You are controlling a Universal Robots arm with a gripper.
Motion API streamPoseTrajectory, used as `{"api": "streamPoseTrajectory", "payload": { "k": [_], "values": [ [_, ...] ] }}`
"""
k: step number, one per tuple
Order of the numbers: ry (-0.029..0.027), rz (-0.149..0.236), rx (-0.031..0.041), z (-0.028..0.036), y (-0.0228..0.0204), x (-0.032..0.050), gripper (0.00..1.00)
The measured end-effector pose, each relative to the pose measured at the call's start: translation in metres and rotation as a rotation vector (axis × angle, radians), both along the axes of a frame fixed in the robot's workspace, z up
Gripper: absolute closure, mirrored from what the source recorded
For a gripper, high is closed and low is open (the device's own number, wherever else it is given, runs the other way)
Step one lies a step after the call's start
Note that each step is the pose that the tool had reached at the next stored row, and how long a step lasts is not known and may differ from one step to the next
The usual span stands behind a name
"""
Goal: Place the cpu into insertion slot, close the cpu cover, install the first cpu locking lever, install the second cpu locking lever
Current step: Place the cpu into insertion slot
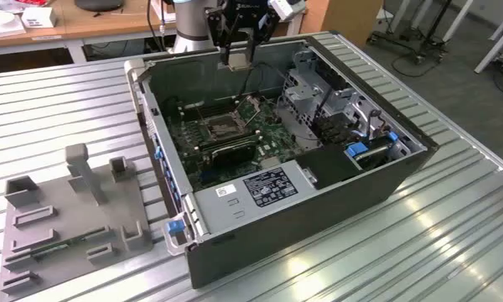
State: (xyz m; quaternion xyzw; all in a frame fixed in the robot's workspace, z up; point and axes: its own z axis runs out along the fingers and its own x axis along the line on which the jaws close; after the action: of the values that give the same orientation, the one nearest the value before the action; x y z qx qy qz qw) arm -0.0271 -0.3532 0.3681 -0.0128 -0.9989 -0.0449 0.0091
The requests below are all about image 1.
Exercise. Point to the green motherboard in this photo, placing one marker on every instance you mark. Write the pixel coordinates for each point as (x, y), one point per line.
(277, 138)

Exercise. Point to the hard disk in blue carrier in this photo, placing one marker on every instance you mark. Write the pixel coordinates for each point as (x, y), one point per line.
(356, 149)

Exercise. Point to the white cardboard box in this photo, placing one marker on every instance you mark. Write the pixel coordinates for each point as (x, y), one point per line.
(40, 17)

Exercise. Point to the red white packet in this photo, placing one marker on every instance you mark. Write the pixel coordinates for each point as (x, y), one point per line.
(33, 2)

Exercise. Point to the black PC case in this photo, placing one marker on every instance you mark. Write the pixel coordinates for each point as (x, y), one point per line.
(297, 236)

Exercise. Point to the small silver heatsink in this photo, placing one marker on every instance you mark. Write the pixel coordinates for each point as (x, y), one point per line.
(270, 162)

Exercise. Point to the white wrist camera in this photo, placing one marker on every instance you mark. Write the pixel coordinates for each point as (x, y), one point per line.
(282, 7)

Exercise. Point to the blue case latch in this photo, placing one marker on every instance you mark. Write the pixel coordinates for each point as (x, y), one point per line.
(174, 227)

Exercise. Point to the green RAM stick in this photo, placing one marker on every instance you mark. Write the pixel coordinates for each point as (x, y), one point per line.
(60, 244)

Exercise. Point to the black wheeled stand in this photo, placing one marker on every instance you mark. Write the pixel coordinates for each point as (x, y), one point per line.
(422, 50)

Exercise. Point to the grey parts rack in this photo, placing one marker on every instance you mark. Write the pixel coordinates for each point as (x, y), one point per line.
(67, 220)

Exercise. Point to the black round pad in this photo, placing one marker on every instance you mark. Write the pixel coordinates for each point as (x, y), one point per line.
(99, 3)

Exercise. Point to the white flat tray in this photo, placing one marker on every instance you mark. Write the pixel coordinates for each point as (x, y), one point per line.
(0, 23)

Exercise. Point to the metal drive cage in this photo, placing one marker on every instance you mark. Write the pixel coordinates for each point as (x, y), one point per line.
(306, 94)

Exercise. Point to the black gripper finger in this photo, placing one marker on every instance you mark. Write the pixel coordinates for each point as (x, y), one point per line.
(265, 28)
(217, 31)

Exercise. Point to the small blue clip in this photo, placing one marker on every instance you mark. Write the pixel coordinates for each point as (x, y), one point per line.
(393, 136)

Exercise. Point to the wooden desk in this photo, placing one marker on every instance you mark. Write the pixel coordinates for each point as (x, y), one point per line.
(109, 22)

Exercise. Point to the wooden cabinet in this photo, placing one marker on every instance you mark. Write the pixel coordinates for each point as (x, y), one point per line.
(348, 22)

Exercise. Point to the silver CPU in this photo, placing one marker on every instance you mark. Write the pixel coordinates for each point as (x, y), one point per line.
(238, 63)

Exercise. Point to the black graphics card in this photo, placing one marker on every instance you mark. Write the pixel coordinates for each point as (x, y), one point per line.
(232, 155)

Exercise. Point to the black plastic shroud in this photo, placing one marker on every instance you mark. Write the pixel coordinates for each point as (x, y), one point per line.
(326, 166)

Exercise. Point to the silver power supply unit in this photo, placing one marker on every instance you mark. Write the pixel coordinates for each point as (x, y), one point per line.
(222, 210)

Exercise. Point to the metal locking lever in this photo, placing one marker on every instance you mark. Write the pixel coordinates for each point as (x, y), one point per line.
(200, 115)

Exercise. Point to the white table frame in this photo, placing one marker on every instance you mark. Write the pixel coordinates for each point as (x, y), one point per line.
(494, 53)

